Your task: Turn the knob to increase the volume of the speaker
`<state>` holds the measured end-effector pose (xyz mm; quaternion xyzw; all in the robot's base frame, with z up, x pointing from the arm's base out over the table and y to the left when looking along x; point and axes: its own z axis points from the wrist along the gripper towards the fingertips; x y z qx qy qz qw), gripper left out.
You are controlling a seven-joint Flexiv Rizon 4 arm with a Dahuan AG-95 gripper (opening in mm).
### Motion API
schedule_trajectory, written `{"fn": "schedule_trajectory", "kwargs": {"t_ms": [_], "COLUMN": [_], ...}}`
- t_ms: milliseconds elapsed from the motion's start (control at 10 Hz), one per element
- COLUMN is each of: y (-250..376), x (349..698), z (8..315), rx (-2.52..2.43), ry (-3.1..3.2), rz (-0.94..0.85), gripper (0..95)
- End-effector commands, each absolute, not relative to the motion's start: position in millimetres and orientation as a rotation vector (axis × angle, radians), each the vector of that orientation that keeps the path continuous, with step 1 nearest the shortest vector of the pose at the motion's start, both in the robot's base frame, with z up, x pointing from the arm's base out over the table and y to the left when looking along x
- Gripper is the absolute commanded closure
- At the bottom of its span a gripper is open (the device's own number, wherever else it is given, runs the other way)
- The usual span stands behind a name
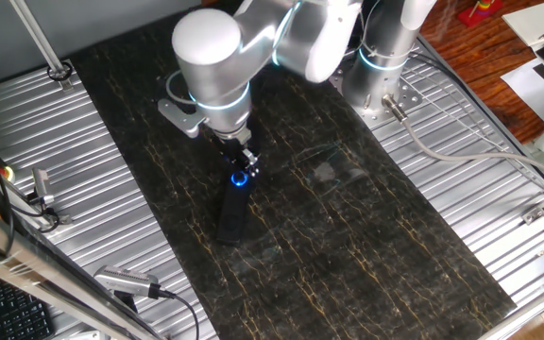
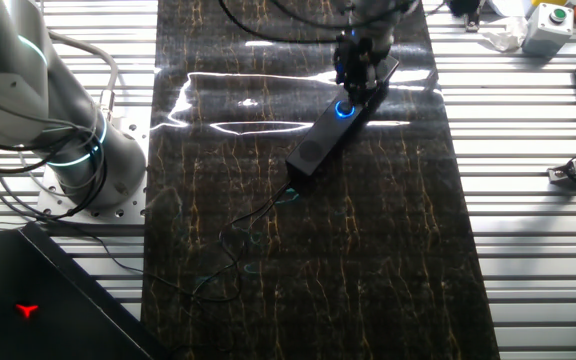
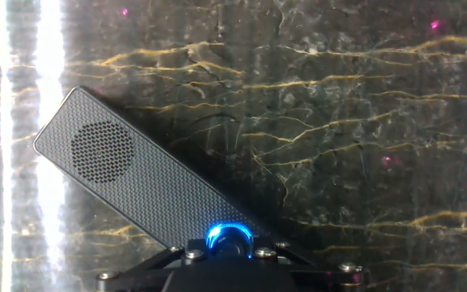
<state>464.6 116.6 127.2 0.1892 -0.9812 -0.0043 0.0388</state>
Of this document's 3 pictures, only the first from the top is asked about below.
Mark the white notebook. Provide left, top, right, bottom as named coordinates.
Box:
left=501, top=1, right=544, bottom=47

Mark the large silver depth camera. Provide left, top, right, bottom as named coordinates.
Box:
left=93, top=264, right=162, bottom=299

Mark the red stacking ring toy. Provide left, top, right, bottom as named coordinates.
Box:
left=458, top=0, right=504, bottom=28

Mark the black mesh bar speaker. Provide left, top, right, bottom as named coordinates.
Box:
left=214, top=162, right=254, bottom=247

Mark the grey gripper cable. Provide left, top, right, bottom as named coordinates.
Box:
left=164, top=0, right=304, bottom=108

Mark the black camera stand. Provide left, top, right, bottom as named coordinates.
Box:
left=112, top=290, right=140, bottom=314

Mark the thick grey robot cable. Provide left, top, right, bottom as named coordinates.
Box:
left=382, top=93, right=544, bottom=188

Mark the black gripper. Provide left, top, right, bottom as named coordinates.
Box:
left=219, top=131, right=262, bottom=179

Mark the thin black base cable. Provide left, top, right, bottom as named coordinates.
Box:
left=406, top=49, right=544, bottom=195

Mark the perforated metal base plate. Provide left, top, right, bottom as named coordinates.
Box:
left=328, top=42, right=424, bottom=131

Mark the black keyboard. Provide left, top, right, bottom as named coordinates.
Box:
left=0, top=276, right=56, bottom=340

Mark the paper marker sheet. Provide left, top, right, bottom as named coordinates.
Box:
left=501, top=57, right=544, bottom=127

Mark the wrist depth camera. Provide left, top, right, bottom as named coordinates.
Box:
left=157, top=97, right=207, bottom=141

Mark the small silver depth camera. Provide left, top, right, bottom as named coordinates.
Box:
left=30, top=167, right=56, bottom=207

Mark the aluminium camera pole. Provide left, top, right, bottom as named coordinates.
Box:
left=9, top=0, right=75, bottom=92

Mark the aluminium frame beam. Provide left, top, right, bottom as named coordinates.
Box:
left=0, top=195, right=165, bottom=340

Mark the black depth camera cable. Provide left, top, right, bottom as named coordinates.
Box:
left=158, top=287, right=201, bottom=340

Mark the dark marble pattern mat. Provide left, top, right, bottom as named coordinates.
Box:
left=71, top=0, right=519, bottom=340

